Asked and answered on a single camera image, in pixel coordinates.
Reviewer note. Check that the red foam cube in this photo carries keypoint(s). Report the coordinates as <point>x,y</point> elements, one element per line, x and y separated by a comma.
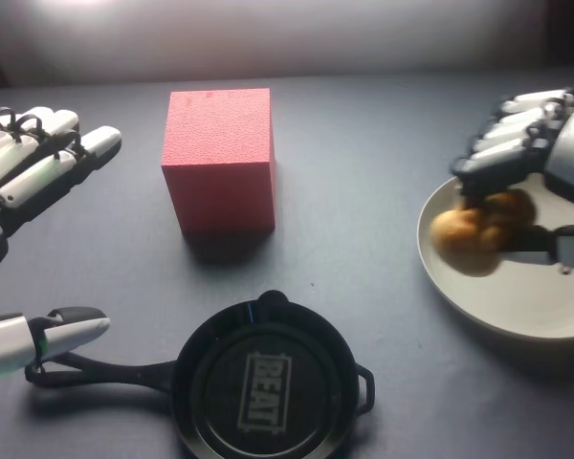
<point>220,158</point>

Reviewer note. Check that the golden brown bread roll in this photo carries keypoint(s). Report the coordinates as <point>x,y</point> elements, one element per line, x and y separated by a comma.
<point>469,239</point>

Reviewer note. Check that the white round plate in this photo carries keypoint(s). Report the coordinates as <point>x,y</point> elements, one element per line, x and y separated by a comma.
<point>497,301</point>

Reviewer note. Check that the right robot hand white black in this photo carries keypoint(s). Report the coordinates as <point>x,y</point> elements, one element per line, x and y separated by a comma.
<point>564,143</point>

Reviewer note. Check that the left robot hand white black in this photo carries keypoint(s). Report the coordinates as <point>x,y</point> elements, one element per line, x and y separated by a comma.
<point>33,167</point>

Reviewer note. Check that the black cast iron skillet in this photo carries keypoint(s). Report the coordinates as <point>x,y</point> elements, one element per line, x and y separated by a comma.
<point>268,382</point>

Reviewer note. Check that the grey table cloth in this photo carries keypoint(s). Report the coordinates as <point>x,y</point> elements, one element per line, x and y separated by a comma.
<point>344,191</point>

